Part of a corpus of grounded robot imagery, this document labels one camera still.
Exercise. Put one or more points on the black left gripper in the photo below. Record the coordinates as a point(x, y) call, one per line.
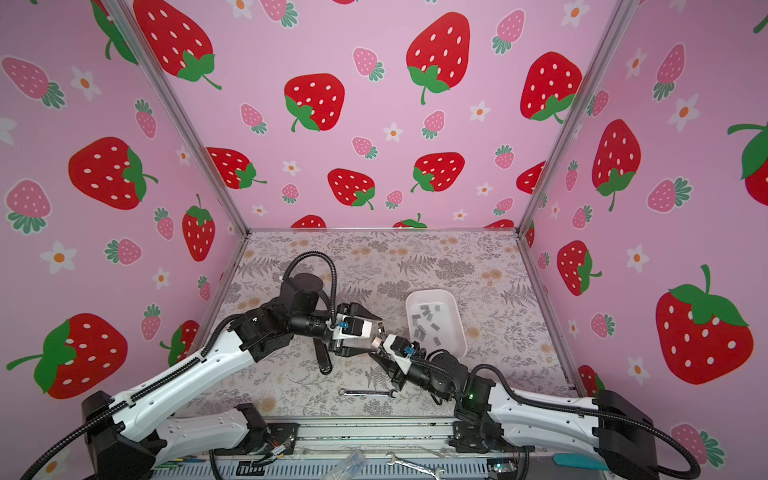
point(350, 351)

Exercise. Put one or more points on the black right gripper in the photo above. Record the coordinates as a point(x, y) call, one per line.
point(395, 370)

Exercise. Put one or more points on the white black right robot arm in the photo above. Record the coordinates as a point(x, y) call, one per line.
point(606, 427)

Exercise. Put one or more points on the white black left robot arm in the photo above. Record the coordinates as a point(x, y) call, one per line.
point(130, 434)

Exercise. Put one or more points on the black stapler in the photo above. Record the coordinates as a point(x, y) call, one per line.
point(323, 359)

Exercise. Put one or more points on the silver combination wrench on table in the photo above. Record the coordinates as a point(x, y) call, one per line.
point(368, 393)

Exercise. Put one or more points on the white plastic tray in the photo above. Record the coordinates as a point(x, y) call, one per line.
point(435, 323)

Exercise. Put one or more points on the clear plastic bag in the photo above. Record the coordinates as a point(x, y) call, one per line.
point(349, 468)

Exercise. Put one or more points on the silver wrench on rail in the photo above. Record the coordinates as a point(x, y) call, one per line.
point(436, 473)

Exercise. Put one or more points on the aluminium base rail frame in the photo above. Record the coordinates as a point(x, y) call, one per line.
point(318, 444)

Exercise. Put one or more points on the teal tool handle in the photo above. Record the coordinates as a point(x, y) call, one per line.
point(571, 460)

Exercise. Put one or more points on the aluminium left rear corner post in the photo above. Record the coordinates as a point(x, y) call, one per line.
point(129, 28)

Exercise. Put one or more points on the aluminium corner post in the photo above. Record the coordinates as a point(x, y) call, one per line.
point(129, 28)
point(619, 22)

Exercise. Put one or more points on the aluminium right rear corner post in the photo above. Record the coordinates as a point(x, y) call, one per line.
point(619, 22)

